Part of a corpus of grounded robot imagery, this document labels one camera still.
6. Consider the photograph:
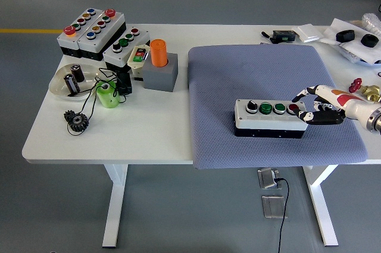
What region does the closed metal floor socket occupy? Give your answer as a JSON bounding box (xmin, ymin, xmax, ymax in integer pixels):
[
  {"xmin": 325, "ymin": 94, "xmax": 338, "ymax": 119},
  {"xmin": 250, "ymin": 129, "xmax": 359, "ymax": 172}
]
[{"xmin": 261, "ymin": 195, "xmax": 288, "ymax": 220}]

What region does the grey-blue textured mat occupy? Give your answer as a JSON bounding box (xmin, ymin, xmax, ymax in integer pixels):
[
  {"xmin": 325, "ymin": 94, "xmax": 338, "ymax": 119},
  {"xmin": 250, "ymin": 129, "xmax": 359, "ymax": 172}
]
[{"xmin": 187, "ymin": 43, "xmax": 368, "ymax": 170}]

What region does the black module with green terminal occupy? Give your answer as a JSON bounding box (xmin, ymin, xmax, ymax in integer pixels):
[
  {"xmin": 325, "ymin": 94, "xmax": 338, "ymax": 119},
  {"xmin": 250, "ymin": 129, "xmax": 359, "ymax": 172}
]
[{"xmin": 272, "ymin": 29, "xmax": 297, "ymax": 42}]

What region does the orange plastic cylinder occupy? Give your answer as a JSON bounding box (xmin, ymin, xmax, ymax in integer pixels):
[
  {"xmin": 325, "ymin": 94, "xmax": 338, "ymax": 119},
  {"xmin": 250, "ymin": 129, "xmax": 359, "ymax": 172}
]
[{"xmin": 149, "ymin": 39, "xmax": 169, "ymax": 68}]

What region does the large black steel gear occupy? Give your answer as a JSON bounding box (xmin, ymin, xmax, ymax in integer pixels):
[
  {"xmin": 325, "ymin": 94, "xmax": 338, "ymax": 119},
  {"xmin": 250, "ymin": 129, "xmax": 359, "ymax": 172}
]
[{"xmin": 67, "ymin": 113, "xmax": 90, "ymax": 133}]

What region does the black power adapter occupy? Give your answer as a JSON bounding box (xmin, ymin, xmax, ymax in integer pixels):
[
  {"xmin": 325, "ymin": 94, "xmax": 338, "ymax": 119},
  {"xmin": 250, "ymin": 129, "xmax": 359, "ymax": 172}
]
[{"xmin": 115, "ymin": 71, "xmax": 133, "ymax": 96}]

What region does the thin black cord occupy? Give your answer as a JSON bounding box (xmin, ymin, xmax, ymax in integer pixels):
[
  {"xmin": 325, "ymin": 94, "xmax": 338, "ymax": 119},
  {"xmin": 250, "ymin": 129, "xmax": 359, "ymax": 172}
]
[{"xmin": 65, "ymin": 67, "xmax": 129, "ymax": 137}]

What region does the brass valve with red handle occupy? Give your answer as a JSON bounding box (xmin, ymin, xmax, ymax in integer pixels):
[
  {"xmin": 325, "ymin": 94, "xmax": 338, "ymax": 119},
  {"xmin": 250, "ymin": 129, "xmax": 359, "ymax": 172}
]
[{"xmin": 348, "ymin": 77, "xmax": 381, "ymax": 102}]

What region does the dark brown capacitor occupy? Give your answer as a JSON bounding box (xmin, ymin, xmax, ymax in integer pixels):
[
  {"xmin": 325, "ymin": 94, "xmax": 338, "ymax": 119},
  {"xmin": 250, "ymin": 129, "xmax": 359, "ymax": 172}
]
[
  {"xmin": 70, "ymin": 64, "xmax": 86, "ymax": 83},
  {"xmin": 63, "ymin": 73, "xmax": 80, "ymax": 95}
]

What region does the black floor power cable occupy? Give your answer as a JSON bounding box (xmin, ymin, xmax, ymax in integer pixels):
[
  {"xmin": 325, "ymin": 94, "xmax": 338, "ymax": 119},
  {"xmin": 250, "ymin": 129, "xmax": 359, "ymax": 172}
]
[{"xmin": 275, "ymin": 177, "xmax": 290, "ymax": 253}]

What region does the open metal floor socket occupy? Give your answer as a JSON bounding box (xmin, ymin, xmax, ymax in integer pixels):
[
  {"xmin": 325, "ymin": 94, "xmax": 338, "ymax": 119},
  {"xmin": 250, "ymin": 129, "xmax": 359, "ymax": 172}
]
[{"xmin": 256, "ymin": 167, "xmax": 283, "ymax": 190}]

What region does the grey block with hole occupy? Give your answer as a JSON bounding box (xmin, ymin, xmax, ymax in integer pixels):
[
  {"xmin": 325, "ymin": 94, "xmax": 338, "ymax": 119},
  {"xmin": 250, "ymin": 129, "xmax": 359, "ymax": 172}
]
[{"xmin": 142, "ymin": 52, "xmax": 179, "ymax": 92}]

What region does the black handled tool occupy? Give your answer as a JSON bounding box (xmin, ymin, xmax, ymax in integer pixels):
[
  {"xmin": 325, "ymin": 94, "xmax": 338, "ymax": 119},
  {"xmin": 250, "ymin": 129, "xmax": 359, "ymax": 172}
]
[{"xmin": 261, "ymin": 30, "xmax": 276, "ymax": 43}]

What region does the four-button box with selector knob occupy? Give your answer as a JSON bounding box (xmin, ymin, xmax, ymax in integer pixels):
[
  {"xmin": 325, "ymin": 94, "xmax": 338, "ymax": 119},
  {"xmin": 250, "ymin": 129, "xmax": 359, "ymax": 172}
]
[
  {"xmin": 232, "ymin": 99, "xmax": 310, "ymax": 140},
  {"xmin": 102, "ymin": 26, "xmax": 151, "ymax": 74}
]

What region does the white wall switch panel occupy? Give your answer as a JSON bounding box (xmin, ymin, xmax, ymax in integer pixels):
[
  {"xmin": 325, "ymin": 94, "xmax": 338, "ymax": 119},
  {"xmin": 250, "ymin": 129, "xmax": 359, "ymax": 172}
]
[{"xmin": 291, "ymin": 23, "xmax": 324, "ymax": 43}]

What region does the white table leg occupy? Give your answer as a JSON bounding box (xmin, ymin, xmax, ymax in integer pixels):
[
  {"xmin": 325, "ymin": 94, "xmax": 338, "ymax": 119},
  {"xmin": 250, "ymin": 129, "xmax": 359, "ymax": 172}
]
[
  {"xmin": 102, "ymin": 164, "xmax": 129, "ymax": 248},
  {"xmin": 302, "ymin": 165, "xmax": 339, "ymax": 247}
]

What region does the clear shallow dish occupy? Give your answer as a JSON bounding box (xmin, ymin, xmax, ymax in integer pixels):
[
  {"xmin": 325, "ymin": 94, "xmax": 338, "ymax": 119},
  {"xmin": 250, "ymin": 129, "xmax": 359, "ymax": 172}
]
[{"xmin": 48, "ymin": 63, "xmax": 104, "ymax": 102}]

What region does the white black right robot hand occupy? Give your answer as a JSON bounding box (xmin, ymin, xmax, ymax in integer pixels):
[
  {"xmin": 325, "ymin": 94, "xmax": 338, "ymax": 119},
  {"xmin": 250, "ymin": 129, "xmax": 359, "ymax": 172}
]
[{"xmin": 291, "ymin": 84, "xmax": 373, "ymax": 126}]

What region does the cream red-green switch box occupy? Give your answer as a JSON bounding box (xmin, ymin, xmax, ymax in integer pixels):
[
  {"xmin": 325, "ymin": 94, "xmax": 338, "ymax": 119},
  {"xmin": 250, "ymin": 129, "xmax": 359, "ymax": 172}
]
[{"xmin": 127, "ymin": 45, "xmax": 151, "ymax": 81}]

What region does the five-button box, red mushroom button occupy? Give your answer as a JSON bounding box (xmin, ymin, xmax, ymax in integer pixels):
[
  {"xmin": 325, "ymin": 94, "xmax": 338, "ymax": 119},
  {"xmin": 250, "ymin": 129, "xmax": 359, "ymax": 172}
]
[
  {"xmin": 76, "ymin": 8, "xmax": 127, "ymax": 62},
  {"xmin": 56, "ymin": 8, "xmax": 104, "ymax": 59}
]

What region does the green plastic spool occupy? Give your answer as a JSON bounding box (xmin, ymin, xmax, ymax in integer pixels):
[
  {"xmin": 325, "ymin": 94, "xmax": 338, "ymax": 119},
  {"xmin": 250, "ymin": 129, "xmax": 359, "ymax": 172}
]
[{"xmin": 95, "ymin": 81, "xmax": 121, "ymax": 109}]

